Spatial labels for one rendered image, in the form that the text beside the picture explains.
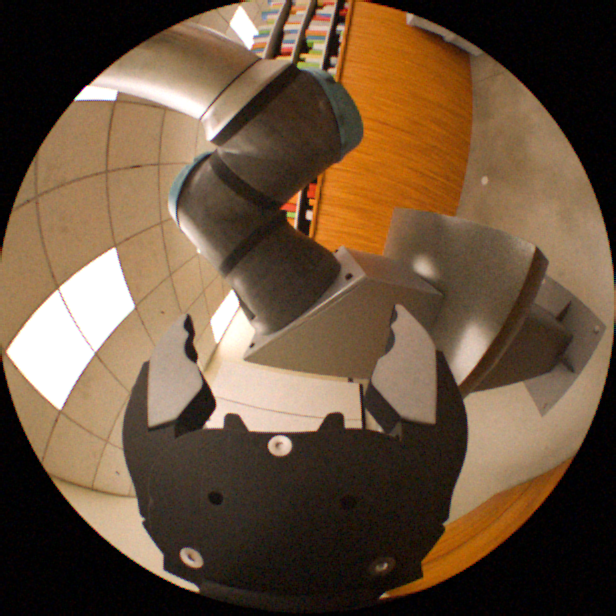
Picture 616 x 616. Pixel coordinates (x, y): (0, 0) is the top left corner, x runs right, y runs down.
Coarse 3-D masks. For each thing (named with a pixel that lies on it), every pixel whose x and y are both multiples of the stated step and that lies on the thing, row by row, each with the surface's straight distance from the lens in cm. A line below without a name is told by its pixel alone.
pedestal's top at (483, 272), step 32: (416, 224) 32; (448, 224) 25; (480, 224) 21; (416, 256) 30; (448, 256) 24; (480, 256) 20; (512, 256) 18; (544, 256) 19; (448, 288) 22; (480, 288) 19; (512, 288) 17; (448, 320) 22; (480, 320) 19; (512, 320) 18; (448, 352) 21; (480, 352) 18
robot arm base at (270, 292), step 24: (264, 240) 21; (288, 240) 21; (312, 240) 24; (240, 264) 21; (264, 264) 20; (288, 264) 20; (312, 264) 22; (336, 264) 23; (240, 288) 22; (264, 288) 20; (288, 288) 19; (312, 288) 20; (264, 312) 21; (288, 312) 20
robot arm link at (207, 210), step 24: (192, 168) 25; (216, 168) 21; (192, 192) 24; (216, 192) 21; (240, 192) 20; (192, 216) 24; (216, 216) 22; (240, 216) 21; (264, 216) 22; (192, 240) 26; (216, 240) 22; (240, 240) 21; (216, 264) 24
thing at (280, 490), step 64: (192, 448) 6; (256, 448) 5; (320, 448) 5; (384, 448) 5; (192, 512) 6; (256, 512) 5; (320, 512) 5; (384, 512) 5; (192, 576) 7; (256, 576) 6; (320, 576) 5; (384, 576) 6
